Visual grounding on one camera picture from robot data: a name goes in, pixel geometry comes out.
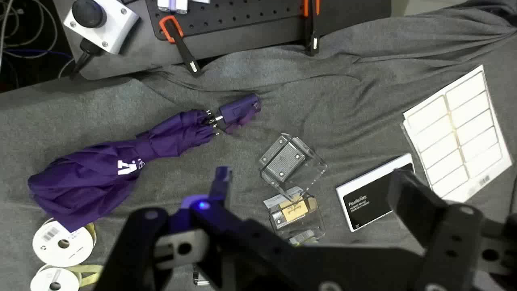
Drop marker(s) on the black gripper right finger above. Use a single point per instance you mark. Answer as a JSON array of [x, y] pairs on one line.
[[447, 243]]

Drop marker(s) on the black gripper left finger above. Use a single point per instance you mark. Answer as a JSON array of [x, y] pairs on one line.
[[135, 248]]

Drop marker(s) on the clear plastic packet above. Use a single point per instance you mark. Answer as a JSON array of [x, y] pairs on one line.
[[283, 163]]

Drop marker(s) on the white label sheet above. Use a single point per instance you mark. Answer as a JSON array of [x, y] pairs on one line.
[[458, 130]]

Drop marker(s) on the white box black button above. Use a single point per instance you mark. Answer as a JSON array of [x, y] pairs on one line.
[[115, 27]]

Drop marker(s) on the small clear container tan contents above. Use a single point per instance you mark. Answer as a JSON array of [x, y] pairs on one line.
[[293, 210]]

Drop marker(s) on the black pegboard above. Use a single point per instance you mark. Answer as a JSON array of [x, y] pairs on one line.
[[243, 17]]

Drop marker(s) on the purple cloth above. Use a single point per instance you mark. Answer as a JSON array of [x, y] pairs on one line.
[[91, 179]]

